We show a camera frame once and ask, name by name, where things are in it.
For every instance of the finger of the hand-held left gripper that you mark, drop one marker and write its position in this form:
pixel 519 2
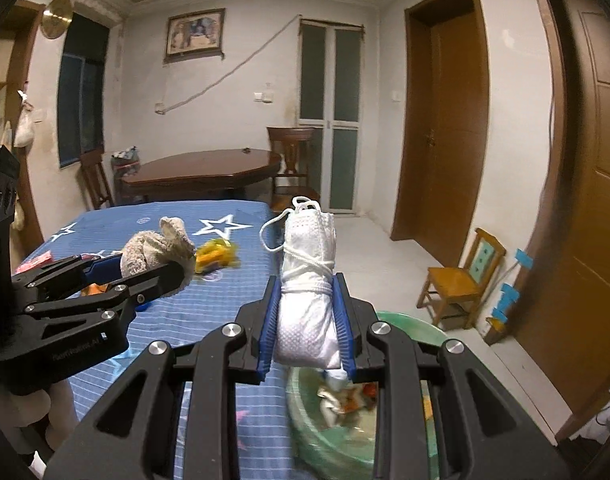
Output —
pixel 102 264
pixel 155 282

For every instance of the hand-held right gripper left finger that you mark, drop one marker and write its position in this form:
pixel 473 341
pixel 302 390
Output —
pixel 270 330

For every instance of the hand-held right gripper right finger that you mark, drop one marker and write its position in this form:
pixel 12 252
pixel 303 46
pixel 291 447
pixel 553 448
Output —
pixel 344 330

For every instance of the white face mask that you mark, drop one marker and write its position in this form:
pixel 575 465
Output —
pixel 305 320

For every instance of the green plastic basin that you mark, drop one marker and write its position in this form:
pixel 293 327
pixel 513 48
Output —
pixel 315 455

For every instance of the person's left hand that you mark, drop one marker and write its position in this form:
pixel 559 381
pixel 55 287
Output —
pixel 62 410

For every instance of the blue star printed tablecloth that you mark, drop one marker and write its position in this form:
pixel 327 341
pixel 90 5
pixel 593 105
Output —
pixel 225 290

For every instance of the red packet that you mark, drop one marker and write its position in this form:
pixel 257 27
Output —
pixel 37 261

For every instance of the yellow crumpled wrapper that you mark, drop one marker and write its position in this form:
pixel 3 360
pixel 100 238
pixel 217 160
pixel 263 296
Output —
pixel 215 255

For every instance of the pile of crumpled wrappers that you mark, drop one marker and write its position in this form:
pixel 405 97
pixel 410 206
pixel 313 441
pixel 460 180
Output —
pixel 345 402

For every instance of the dark wooden chair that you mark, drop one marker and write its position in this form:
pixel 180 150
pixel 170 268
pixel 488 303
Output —
pixel 291 160
pixel 96 180

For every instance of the hanging cream bag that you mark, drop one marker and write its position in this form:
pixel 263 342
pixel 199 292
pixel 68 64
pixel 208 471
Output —
pixel 19 217

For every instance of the basket with clutter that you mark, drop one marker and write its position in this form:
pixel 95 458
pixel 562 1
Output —
pixel 125 170

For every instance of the small yellow wooden chair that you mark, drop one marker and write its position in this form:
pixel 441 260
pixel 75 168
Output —
pixel 455 285

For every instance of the dark wooden table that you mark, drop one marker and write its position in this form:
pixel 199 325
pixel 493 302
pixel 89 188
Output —
pixel 200 170

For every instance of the hanging white plastic bag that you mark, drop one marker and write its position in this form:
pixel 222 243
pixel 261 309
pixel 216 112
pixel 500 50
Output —
pixel 24 125

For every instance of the dark window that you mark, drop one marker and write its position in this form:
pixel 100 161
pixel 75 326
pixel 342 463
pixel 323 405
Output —
pixel 82 95

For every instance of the frosted glass double door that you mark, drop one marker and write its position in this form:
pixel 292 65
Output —
pixel 330 120

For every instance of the brown wooden door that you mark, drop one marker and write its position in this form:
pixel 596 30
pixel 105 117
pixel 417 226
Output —
pixel 450 135

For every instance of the brown panelled door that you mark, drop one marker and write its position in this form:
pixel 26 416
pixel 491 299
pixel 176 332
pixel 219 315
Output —
pixel 595 210

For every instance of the white wall switch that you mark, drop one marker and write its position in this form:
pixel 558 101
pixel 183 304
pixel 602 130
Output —
pixel 264 95

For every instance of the framed wall picture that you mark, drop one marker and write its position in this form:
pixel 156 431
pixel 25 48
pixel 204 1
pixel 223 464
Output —
pixel 195 35

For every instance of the round brass wall clock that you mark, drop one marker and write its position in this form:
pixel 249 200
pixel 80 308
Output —
pixel 57 17

